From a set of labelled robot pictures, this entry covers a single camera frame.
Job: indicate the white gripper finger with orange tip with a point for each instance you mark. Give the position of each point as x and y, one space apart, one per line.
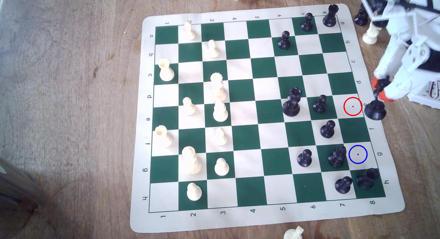
409 79
388 58

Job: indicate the black king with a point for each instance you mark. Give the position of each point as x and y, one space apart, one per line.
375 111

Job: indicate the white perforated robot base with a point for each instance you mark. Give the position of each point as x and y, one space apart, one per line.
428 100

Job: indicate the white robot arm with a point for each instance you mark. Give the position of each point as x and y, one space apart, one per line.
402 12

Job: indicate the green white chess mat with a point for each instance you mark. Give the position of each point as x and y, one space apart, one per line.
247 94

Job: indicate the white knight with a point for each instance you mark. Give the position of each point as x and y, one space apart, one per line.
370 36
292 234

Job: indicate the black knight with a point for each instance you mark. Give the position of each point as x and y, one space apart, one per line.
336 158
361 18

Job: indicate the black rook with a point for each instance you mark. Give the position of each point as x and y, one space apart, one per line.
330 18
366 179

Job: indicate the black pawn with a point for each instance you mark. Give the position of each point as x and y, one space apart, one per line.
327 130
284 42
306 24
304 159
320 106
343 186

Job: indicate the black queen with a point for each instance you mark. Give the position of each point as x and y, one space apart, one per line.
292 104

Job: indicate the white queen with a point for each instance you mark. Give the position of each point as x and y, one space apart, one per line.
218 89

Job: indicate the white pawn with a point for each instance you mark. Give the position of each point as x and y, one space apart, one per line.
194 193
213 51
221 168
188 108
220 137
188 32

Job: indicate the white bishop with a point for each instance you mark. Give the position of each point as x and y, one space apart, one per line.
220 112

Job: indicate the white rook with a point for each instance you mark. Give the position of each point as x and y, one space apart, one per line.
166 73
163 137

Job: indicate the white king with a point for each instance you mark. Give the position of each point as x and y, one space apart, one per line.
191 162

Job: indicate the grey metal object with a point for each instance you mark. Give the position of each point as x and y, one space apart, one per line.
17 184

